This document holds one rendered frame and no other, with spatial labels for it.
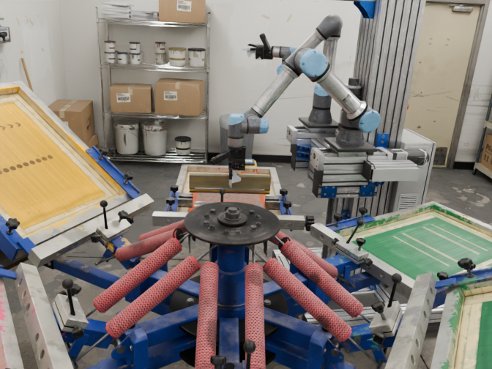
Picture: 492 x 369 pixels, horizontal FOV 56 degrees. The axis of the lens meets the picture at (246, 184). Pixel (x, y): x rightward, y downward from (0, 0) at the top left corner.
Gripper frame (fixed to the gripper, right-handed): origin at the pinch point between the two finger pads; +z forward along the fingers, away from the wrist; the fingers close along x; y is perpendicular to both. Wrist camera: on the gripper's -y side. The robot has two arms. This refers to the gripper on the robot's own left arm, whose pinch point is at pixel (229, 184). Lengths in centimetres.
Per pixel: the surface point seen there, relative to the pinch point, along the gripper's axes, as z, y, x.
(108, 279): 17, -46, -63
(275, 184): 10.2, 26.5, 28.2
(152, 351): 16, -23, -102
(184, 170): 10, -27, 45
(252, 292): -12, 6, -112
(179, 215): 5.0, -22.5, -28.3
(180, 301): 8, -16, -87
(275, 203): 7.5, 23.2, -5.4
